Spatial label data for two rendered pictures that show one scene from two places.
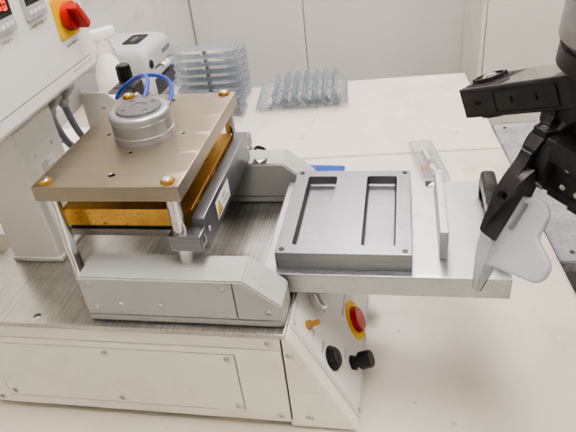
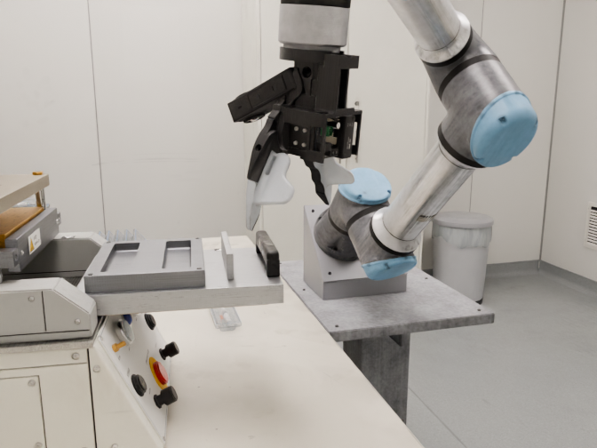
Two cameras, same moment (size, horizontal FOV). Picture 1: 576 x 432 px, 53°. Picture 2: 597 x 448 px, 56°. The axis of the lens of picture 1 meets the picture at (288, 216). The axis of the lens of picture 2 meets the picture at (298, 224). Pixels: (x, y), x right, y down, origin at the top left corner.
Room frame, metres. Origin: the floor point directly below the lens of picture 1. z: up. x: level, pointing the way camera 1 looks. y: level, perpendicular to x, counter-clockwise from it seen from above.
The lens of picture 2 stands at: (-0.23, 0.05, 1.23)
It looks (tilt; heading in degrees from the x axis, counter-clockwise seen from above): 12 degrees down; 336
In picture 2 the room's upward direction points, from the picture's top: straight up
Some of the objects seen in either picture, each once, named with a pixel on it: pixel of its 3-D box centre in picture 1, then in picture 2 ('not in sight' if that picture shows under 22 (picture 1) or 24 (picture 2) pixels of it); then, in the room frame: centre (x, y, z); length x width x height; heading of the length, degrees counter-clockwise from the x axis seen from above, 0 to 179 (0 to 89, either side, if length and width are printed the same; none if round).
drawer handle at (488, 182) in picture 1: (493, 211); (266, 252); (0.60, -0.26, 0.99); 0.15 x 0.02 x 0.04; 167
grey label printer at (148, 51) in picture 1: (128, 68); not in sight; (1.71, 0.42, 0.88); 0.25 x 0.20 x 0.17; 76
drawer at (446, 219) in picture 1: (384, 223); (181, 267); (0.63, -0.13, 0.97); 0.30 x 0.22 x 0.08; 77
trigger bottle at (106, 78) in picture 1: (111, 75); not in sight; (1.55, 0.43, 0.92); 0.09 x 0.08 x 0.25; 126
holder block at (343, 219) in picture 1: (348, 215); (150, 261); (0.64, -0.08, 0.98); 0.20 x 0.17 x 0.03; 167
